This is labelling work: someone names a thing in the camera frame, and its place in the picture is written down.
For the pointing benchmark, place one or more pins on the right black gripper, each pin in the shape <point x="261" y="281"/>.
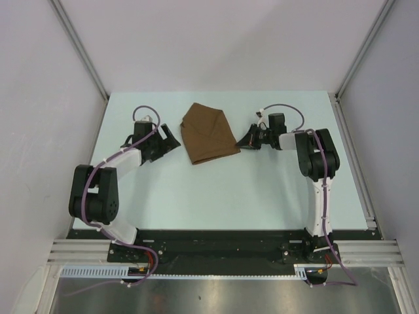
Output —
<point x="249" y="139"/>

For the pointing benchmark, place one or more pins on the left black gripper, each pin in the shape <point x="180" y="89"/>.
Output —
<point x="170" y="142"/>

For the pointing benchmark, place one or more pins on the brown cloth napkin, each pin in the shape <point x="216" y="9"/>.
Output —
<point x="206" y="134"/>

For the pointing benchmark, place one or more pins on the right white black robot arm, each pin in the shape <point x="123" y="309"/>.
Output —
<point x="318" y="162"/>

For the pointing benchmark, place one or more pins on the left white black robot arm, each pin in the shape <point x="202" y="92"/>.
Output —
<point x="94" y="197"/>

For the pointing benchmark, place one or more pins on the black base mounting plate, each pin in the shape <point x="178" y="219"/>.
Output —
<point x="286" y="246"/>

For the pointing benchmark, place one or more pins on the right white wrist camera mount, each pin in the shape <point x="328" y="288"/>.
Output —
<point x="261" y="123"/>

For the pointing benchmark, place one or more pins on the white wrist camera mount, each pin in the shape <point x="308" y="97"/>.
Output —
<point x="145" y="118"/>
<point x="261" y="123"/>

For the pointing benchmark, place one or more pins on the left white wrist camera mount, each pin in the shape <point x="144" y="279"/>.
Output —
<point x="145" y="118"/>

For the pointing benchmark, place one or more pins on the right side aluminium rail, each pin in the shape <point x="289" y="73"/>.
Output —
<point x="355" y="167"/>

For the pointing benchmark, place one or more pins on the aluminium rail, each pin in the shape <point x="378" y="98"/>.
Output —
<point x="375" y="253"/>
<point x="355" y="167"/>

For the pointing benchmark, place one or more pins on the left aluminium corner post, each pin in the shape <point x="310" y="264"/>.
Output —
<point x="76" y="42"/>

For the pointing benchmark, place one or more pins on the aluminium corner post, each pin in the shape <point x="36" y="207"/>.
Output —
<point x="365" y="46"/>
<point x="76" y="42"/>

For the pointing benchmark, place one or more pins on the aluminium front rail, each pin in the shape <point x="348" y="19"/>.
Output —
<point x="375" y="253"/>

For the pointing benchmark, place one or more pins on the right aluminium corner post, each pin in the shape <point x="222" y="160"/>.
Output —
<point x="365" y="46"/>

